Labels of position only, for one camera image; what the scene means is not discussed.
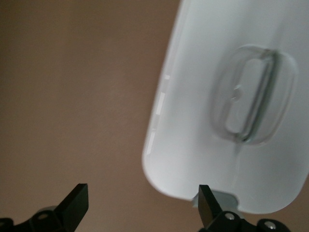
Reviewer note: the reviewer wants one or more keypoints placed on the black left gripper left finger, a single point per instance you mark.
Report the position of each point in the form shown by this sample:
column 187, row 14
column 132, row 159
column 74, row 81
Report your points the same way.
column 72, row 207

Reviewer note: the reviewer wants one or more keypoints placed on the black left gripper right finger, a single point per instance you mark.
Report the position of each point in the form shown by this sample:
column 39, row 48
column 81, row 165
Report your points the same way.
column 210, row 210

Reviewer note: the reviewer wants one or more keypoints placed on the white box lid grey clips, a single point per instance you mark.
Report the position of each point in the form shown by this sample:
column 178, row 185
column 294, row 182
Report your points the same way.
column 205, row 120

